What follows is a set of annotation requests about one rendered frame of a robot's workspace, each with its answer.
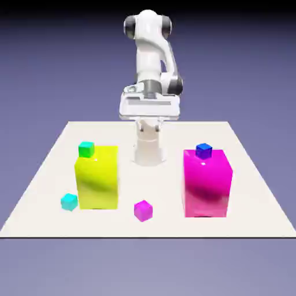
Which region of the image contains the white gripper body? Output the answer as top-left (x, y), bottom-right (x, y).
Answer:
top-left (119, 91), bottom-right (180, 121)

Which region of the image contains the small blue cube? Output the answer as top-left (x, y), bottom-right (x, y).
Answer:
top-left (195, 143), bottom-right (213, 160)

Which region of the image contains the small green cube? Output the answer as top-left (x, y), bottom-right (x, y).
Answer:
top-left (77, 141), bottom-right (95, 159)

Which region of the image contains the small magenta cube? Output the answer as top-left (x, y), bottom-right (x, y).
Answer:
top-left (133, 199), bottom-right (154, 223)

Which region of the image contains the small cyan cube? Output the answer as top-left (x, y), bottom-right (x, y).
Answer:
top-left (60, 193), bottom-right (79, 212)

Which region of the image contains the large yellow box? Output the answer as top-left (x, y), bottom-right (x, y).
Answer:
top-left (73, 145), bottom-right (120, 210)

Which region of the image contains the large magenta box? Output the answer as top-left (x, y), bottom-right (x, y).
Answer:
top-left (183, 149), bottom-right (234, 219)

